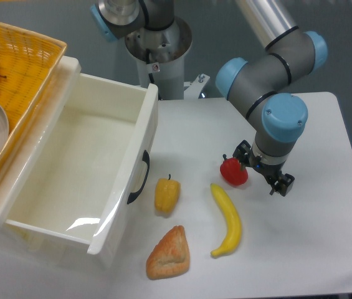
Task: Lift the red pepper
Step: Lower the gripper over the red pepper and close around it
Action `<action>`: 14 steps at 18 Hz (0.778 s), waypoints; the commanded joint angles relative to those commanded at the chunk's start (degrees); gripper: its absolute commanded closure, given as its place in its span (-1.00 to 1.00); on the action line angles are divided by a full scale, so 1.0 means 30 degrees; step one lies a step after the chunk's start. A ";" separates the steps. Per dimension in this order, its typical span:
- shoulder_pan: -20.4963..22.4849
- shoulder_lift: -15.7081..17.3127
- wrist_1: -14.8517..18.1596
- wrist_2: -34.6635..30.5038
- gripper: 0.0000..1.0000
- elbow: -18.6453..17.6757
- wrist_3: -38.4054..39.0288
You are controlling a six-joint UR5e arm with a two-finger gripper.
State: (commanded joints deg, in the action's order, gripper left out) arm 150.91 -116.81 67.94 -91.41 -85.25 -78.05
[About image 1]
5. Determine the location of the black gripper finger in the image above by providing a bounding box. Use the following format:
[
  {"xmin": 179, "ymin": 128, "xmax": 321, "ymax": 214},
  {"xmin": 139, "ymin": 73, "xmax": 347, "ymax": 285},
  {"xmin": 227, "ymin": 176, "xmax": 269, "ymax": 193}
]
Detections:
[
  {"xmin": 269, "ymin": 173, "xmax": 295, "ymax": 196},
  {"xmin": 232, "ymin": 140, "xmax": 250, "ymax": 168}
]

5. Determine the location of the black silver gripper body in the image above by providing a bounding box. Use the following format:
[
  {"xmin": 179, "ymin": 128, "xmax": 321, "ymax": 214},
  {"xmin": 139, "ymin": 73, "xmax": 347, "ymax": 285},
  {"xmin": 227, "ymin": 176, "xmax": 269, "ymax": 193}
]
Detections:
[{"xmin": 247, "ymin": 143, "xmax": 288, "ymax": 183}]

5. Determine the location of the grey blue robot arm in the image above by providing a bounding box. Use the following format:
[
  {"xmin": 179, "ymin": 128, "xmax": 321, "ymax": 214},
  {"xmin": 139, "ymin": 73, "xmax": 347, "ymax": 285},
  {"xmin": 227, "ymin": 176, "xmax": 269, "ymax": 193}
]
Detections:
[{"xmin": 90, "ymin": 1, "xmax": 328, "ymax": 196}]

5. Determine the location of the red bell pepper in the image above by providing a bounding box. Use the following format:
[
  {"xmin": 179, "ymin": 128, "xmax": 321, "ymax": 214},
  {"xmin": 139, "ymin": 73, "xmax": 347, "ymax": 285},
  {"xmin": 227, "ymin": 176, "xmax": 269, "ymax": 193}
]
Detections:
[{"xmin": 219, "ymin": 154, "xmax": 248, "ymax": 186}]

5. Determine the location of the yellow bell pepper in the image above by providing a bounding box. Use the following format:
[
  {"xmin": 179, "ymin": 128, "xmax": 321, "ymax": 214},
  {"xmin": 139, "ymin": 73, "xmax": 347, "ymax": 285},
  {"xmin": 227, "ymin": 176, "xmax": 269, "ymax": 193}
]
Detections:
[{"xmin": 155, "ymin": 174, "xmax": 181, "ymax": 214}]

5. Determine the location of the yellow banana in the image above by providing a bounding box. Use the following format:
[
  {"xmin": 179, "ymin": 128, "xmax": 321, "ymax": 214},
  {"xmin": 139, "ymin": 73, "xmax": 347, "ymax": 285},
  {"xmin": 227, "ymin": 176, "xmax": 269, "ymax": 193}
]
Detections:
[{"xmin": 211, "ymin": 183, "xmax": 242, "ymax": 258}]

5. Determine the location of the triangular pastry bread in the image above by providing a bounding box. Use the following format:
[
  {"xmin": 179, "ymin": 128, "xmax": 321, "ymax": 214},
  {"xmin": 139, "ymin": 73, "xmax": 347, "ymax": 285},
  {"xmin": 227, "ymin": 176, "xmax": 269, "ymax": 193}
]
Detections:
[{"xmin": 146, "ymin": 225, "xmax": 191, "ymax": 280}]

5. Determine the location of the white plastic drawer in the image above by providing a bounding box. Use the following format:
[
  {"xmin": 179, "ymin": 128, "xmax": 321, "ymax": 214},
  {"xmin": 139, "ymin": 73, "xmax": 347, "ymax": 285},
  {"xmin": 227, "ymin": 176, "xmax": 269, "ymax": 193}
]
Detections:
[{"xmin": 4, "ymin": 74, "xmax": 158, "ymax": 255}]

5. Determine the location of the yellow woven basket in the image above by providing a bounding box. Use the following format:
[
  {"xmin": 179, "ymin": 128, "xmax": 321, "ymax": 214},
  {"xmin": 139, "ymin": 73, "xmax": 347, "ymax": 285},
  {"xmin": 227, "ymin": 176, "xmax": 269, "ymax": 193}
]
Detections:
[{"xmin": 0, "ymin": 22, "xmax": 67, "ymax": 172}]

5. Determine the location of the white drawer cabinet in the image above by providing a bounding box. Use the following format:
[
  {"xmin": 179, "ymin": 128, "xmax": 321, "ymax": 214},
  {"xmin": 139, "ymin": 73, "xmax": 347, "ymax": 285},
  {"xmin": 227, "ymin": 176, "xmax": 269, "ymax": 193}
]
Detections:
[{"xmin": 0, "ymin": 55, "xmax": 114, "ymax": 272}]

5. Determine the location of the black drawer handle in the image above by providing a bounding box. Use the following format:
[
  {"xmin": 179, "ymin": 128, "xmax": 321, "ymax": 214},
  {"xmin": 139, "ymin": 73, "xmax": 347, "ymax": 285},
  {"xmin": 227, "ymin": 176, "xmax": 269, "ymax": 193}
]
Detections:
[{"xmin": 127, "ymin": 150, "xmax": 150, "ymax": 204}]

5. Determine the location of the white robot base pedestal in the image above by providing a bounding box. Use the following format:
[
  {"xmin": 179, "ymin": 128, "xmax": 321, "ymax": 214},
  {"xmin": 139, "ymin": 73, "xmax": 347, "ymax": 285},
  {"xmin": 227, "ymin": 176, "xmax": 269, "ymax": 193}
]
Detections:
[{"xmin": 125, "ymin": 17, "xmax": 210, "ymax": 100}]

